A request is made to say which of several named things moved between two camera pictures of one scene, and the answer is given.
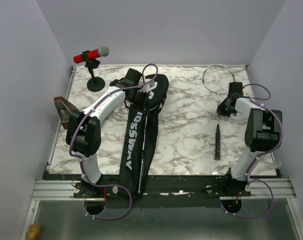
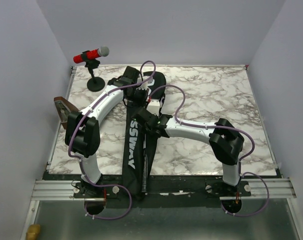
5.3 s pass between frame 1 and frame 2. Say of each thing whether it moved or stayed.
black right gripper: moved
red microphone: stayed
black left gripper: stayed
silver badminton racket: moved
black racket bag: stayed
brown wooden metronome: stayed
